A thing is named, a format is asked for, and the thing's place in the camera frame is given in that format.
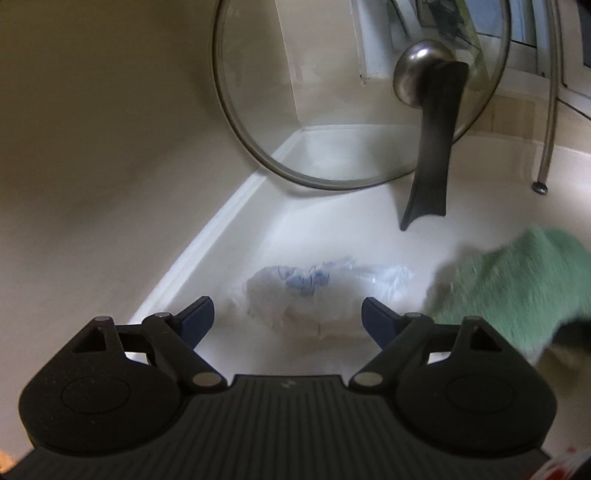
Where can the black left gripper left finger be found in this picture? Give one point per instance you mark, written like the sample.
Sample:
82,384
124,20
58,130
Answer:
173,339

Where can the steel dish rack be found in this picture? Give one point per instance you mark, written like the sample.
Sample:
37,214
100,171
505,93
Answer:
540,186

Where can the glass pot lid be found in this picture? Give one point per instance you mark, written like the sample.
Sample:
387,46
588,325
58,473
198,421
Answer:
348,95

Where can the clear plastic bag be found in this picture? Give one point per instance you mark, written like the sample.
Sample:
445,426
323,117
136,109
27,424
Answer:
320,301

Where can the green cloth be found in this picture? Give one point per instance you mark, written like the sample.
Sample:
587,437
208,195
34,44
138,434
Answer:
534,291

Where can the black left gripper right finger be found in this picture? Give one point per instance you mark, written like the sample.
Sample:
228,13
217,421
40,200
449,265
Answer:
399,337

